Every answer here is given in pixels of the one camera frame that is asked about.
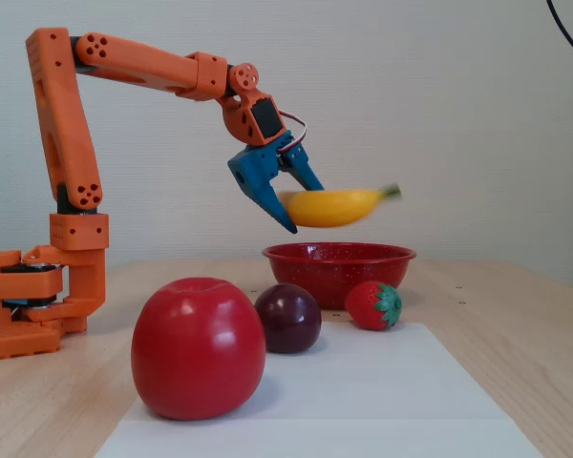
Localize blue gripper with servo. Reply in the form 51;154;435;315
227;131;327;235

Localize yellow toy banana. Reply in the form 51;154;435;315
276;183;403;229

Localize orange robot base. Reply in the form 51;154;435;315
0;212;110;363

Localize red speckled enamel bowl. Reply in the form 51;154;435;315
261;241;417;310

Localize dark purple toy plum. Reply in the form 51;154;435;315
253;282;323;355

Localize red toy strawberry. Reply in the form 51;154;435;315
344;281;403;332

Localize red toy apple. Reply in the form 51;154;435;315
130;277;267;422

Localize white paper sheet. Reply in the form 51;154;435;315
94;320;545;458

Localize white red servo cable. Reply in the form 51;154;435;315
278;109;309;155

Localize thin black cable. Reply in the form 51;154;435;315
545;0;573;68

